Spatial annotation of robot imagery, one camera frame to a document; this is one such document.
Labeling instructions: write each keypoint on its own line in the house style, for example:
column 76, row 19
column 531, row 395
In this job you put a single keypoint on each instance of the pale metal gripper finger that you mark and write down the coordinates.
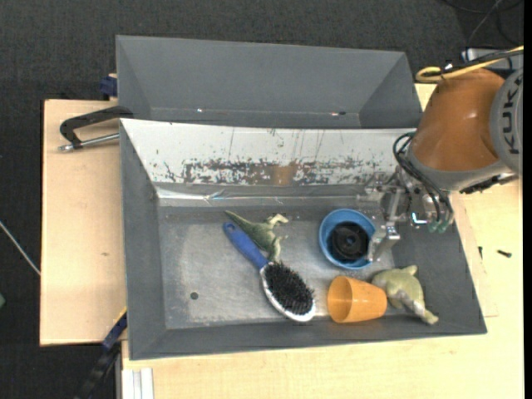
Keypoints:
column 382, row 241
column 371, row 194

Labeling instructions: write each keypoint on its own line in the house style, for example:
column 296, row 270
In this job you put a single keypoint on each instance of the blue plastic cup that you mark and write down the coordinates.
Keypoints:
column 328, row 223

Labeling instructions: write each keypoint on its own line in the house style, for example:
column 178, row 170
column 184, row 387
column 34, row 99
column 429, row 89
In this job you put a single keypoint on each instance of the pale cardboard board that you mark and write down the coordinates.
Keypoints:
column 79, row 223

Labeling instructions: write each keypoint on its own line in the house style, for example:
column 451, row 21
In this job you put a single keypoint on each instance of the green toy dinosaur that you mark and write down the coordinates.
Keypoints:
column 264, row 233

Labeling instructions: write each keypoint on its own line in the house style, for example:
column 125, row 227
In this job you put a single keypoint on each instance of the grey metal bin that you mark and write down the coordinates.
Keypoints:
column 216, row 289

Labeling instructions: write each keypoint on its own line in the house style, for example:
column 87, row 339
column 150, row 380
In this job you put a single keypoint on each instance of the small black screw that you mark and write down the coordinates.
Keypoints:
column 505, row 254

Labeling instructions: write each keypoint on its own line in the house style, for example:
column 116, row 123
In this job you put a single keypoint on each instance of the pale green toy dolphin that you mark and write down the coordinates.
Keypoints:
column 405, row 289

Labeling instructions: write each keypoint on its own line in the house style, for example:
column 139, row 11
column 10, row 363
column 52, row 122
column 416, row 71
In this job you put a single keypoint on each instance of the orange plastic cup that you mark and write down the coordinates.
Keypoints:
column 357, row 299

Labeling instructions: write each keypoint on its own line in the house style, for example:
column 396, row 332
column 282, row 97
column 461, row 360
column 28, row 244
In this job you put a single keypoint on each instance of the black round object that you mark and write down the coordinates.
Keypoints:
column 347, row 241

